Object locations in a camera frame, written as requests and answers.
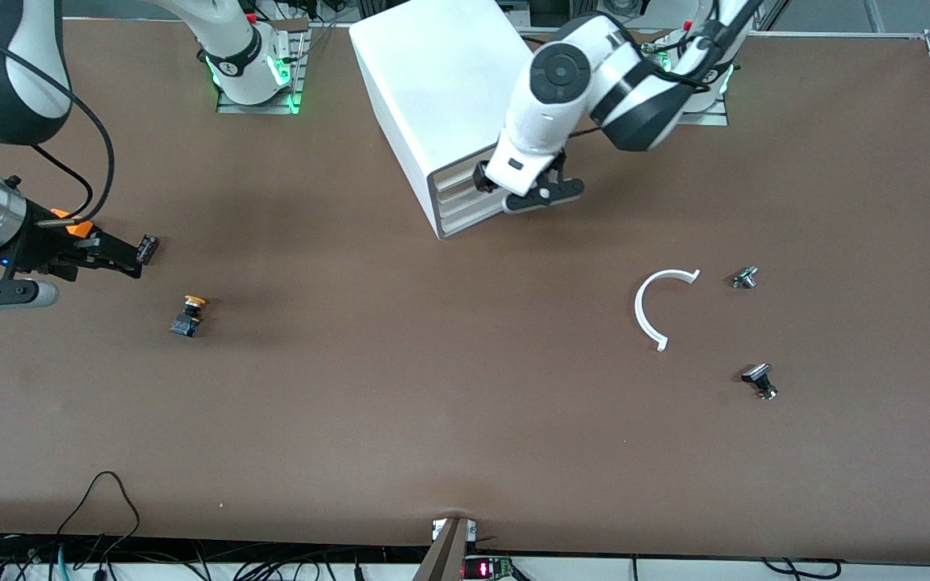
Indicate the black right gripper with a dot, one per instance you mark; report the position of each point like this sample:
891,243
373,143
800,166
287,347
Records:
39,246

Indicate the yellow headed push button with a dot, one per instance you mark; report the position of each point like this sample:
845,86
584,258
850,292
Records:
186,324

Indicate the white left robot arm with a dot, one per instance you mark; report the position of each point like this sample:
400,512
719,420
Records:
546,113

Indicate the small silver green button part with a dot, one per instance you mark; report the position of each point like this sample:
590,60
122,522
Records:
744,277

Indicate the small black terminal block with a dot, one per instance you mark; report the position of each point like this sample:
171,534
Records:
148,248

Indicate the white curved plastic piece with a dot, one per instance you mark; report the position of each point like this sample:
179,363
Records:
639,311

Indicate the brown wedge strip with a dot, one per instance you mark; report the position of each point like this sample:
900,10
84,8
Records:
445,557

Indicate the red led display device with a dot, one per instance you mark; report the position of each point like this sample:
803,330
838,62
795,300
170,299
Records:
485,568

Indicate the orange button enclosure box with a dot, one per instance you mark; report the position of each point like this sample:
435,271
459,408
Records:
77,228

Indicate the small white bracket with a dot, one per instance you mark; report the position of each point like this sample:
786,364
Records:
437,528

